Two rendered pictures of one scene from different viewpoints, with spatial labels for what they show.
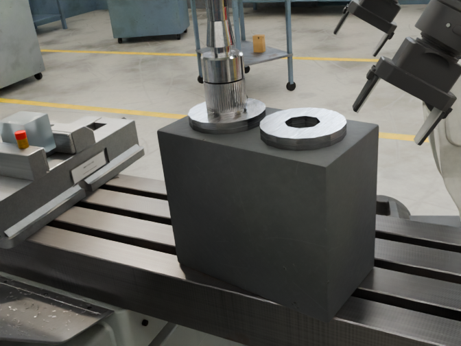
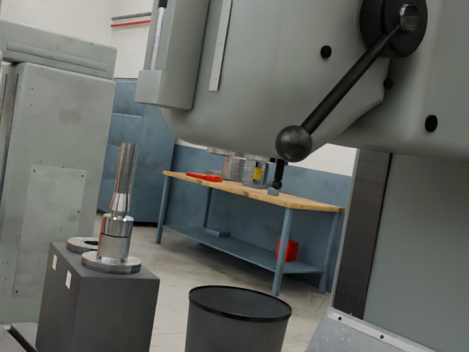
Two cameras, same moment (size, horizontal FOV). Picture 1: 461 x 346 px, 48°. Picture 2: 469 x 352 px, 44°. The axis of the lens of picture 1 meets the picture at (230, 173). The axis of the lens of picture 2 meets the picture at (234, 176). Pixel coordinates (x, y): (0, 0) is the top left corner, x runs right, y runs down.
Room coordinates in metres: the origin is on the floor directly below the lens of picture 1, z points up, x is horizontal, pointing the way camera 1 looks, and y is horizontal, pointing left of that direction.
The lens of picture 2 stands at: (1.33, 0.46, 1.32)
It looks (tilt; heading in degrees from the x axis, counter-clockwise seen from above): 3 degrees down; 201
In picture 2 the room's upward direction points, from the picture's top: 9 degrees clockwise
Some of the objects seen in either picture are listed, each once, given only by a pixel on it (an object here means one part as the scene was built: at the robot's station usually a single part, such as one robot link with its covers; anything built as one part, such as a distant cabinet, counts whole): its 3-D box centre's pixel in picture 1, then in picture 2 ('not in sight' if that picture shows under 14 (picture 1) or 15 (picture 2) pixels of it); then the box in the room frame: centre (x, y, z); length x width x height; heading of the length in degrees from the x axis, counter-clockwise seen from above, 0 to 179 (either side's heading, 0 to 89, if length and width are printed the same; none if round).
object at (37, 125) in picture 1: (27, 134); not in sight; (0.80, 0.32, 1.03); 0.06 x 0.05 x 0.06; 62
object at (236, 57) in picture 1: (221, 58); (117, 219); (0.57, 0.00, 1.18); 0.05 x 0.05 x 0.01
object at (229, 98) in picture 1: (224, 86); (114, 240); (0.57, 0.00, 1.14); 0.05 x 0.05 x 0.06
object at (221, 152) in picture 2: not in sight; (248, 155); (0.77, 0.25, 1.31); 0.09 x 0.09 x 0.01
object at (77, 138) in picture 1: (54, 135); not in sight; (0.85, 0.29, 1.01); 0.12 x 0.06 x 0.04; 62
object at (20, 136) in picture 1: (21, 139); not in sight; (0.76, 0.31, 1.04); 0.02 x 0.02 x 0.03
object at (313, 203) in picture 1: (268, 195); (93, 311); (0.54, -0.04, 1.02); 0.22 x 0.12 x 0.20; 50
